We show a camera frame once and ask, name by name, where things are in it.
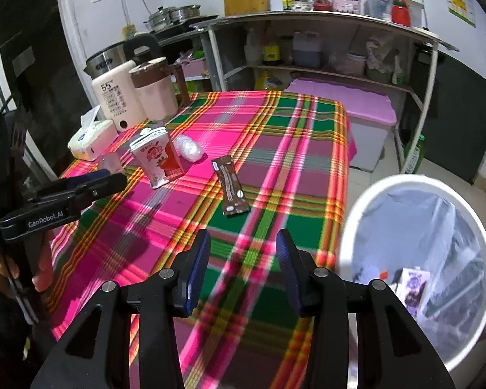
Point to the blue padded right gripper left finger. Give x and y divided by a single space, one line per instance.
192 265

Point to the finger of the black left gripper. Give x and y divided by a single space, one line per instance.
97 185

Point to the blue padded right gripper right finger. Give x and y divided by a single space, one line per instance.
296 266

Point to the clear plastic cup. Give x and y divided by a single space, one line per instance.
111 163

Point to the brown snack wrapper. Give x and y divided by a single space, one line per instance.
234 199

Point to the clear plastic wrap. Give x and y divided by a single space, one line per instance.
189 149

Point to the purple milk carton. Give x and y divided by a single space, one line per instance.
411 287

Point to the white round trash bin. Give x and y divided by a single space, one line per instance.
414 221

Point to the white metal kitchen shelf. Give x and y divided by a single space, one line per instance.
269 50

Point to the person's left hand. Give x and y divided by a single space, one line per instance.
44 276

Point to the white tissue pack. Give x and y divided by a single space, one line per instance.
93 137

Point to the pink red milk carton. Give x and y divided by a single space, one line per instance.
155 153

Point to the white water dispenser kettle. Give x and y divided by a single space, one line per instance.
118 97

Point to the plaid pink green tablecloth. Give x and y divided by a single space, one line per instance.
290 153

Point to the pink jug brown lid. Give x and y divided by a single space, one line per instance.
161 88

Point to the stainless steel electric kettle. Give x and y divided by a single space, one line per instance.
140 48

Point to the green plastic bottle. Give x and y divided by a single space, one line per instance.
415 159

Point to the pink lid storage box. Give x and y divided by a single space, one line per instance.
370 114

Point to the steel pot on stove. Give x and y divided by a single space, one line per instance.
165 17

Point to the red thermos bottle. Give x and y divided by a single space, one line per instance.
400 13

